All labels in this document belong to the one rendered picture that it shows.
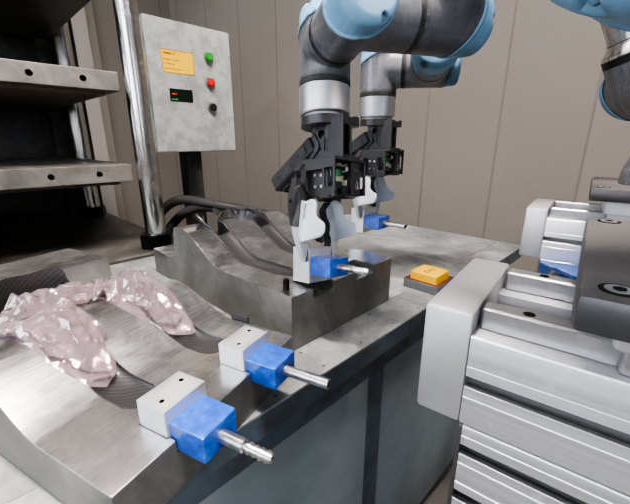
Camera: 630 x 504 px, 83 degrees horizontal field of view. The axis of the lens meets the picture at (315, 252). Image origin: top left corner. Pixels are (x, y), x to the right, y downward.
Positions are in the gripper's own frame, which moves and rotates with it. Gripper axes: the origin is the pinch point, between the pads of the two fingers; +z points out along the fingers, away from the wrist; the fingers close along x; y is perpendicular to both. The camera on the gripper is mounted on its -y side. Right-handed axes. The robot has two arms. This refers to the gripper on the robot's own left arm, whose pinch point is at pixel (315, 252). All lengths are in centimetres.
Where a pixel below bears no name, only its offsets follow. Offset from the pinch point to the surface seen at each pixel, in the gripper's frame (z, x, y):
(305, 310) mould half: 8.6, -3.3, 1.2
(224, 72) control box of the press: -57, 33, -78
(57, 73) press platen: -42, -19, -73
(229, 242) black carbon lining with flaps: -0.3, -0.2, -24.6
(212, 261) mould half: 2.8, -6.4, -20.7
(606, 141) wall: -40, 180, 16
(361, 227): -3.0, 26.3, -10.9
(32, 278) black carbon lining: 3.8, -32.1, -29.4
